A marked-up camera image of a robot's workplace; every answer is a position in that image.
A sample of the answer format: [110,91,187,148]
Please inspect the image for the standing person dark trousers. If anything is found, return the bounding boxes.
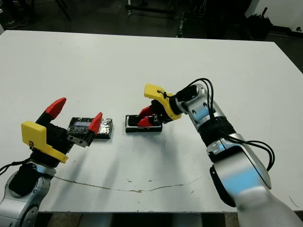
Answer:
[6,0,33,29]

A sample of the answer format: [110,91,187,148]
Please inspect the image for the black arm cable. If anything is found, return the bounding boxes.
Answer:
[187,78,276,171]
[0,160,31,177]

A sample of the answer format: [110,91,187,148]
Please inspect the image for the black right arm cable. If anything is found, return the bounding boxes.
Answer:
[187,78,276,171]

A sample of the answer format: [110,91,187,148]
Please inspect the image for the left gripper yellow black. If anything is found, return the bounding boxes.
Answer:
[20,97,104,168]

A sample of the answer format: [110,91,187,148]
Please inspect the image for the black box base white lining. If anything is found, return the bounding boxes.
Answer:
[125,114,163,133]

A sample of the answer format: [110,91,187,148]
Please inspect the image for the black wheeled base frame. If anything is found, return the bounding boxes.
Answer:
[125,0,180,19]

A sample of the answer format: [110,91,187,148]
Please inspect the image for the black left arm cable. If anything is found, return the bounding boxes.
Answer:
[0,160,31,177]

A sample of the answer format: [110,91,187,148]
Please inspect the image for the black bin with sticks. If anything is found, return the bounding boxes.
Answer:
[246,7,274,40]

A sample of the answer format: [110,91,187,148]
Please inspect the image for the black foil-wrapped box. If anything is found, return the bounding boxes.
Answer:
[67,116,114,140]

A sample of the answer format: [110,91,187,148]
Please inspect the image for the black slanted stand leg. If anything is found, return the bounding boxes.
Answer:
[55,0,71,21]

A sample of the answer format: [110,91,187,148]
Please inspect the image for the black phone-like camera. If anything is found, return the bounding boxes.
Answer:
[127,115,143,127]

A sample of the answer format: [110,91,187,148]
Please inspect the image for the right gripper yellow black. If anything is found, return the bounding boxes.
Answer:
[136,83,183,128]

